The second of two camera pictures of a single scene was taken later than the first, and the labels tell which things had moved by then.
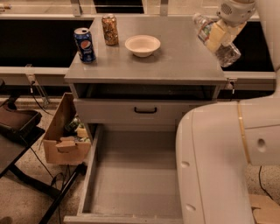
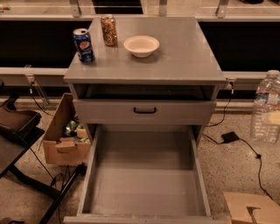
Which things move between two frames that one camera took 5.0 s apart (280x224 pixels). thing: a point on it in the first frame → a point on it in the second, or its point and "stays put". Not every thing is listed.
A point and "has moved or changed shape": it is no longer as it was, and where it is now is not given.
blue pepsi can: (85, 45) stays put
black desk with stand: (19, 128) stays put
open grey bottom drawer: (133, 178) stays put
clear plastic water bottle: (227, 54) has moved or changed shape
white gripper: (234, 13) → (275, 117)
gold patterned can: (110, 29) stays put
